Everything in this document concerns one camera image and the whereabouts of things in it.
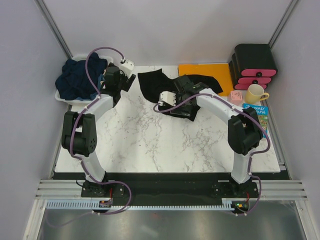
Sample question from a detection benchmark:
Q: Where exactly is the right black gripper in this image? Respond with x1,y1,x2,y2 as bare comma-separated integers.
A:
170,91,193,117

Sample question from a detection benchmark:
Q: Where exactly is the black t shirt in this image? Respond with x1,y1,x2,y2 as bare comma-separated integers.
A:
138,69,223,122

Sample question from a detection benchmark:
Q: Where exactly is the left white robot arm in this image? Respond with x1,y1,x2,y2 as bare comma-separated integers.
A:
61,61,136,197

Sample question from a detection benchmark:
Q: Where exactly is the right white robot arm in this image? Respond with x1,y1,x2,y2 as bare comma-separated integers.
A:
173,76,263,197

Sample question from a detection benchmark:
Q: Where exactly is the light blue garment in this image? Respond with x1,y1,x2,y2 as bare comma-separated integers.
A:
76,74,105,102

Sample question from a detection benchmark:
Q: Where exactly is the pink toy block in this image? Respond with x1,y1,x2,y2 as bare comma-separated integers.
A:
227,90,243,106

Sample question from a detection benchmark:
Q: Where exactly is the orange folder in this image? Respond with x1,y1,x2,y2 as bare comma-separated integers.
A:
178,63,234,97

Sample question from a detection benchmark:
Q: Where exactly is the navy blue t shirt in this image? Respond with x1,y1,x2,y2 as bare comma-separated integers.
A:
55,51,108,101

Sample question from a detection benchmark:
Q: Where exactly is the white laundry basket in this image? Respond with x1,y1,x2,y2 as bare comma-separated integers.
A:
54,53,115,107

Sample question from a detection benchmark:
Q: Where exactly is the yellow mug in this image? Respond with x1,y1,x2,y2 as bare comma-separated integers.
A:
244,84,270,105

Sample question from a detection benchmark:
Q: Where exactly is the blue children's book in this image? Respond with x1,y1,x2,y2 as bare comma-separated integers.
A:
242,103,269,133

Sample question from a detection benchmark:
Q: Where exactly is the black pink drawer unit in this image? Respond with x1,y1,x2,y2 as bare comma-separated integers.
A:
228,43,278,91

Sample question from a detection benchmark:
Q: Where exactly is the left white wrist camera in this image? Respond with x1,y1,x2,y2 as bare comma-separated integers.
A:
119,59,135,78

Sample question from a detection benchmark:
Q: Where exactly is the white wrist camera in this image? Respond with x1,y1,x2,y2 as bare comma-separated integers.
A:
158,91,177,107
119,59,135,78

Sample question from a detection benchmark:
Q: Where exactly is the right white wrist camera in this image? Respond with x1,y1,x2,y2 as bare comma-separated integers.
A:
158,91,177,107

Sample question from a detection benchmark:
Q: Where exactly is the white slotted cable duct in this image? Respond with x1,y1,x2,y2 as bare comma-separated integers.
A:
45,198,238,211

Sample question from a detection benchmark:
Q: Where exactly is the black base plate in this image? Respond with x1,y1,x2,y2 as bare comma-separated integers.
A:
81,173,259,206

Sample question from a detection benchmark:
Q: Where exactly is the aluminium frame rail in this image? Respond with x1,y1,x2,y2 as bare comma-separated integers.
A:
36,180,307,201

